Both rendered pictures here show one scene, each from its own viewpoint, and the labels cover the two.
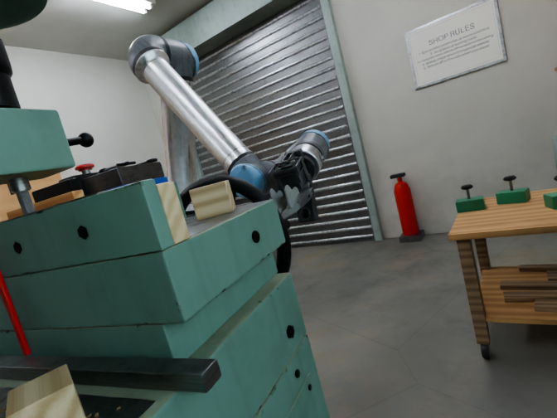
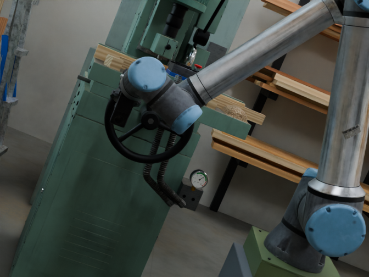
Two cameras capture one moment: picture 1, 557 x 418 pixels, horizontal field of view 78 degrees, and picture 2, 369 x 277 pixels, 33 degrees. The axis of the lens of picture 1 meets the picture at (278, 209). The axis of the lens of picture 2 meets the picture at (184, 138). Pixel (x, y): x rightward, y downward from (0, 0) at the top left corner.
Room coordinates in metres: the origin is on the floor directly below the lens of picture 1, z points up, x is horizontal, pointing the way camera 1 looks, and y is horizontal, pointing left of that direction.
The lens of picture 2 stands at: (2.32, -1.02, 1.08)
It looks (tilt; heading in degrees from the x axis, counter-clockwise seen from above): 8 degrees down; 141
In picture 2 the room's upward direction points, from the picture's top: 23 degrees clockwise
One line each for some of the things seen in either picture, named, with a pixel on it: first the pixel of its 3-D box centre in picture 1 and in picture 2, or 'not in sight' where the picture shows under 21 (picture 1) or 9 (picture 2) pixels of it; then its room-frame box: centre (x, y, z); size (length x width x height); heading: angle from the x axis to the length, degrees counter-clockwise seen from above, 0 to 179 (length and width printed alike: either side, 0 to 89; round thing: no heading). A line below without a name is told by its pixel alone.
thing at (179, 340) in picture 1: (112, 303); (143, 103); (0.45, 0.25, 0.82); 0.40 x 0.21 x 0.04; 64
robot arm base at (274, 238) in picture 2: not in sight; (299, 241); (1.17, 0.47, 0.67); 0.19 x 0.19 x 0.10
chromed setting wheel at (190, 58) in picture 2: not in sight; (188, 59); (0.33, 0.44, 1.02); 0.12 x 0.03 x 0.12; 154
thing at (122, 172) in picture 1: (114, 180); (188, 72); (0.61, 0.26, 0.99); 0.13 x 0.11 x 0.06; 64
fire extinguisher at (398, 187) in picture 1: (405, 206); not in sight; (3.00, -1.10, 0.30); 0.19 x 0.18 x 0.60; 145
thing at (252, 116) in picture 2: not in sight; (192, 91); (0.47, 0.42, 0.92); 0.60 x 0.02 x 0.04; 64
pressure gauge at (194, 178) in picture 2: not in sight; (197, 181); (0.70, 0.41, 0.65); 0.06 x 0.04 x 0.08; 64
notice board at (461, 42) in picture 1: (452, 46); not in sight; (2.75, -1.62, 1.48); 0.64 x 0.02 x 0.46; 55
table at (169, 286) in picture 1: (94, 261); (169, 99); (0.53, 0.30, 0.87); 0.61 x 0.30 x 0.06; 64
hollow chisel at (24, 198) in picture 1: (25, 200); not in sight; (0.40, 0.27, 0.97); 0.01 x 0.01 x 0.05; 64
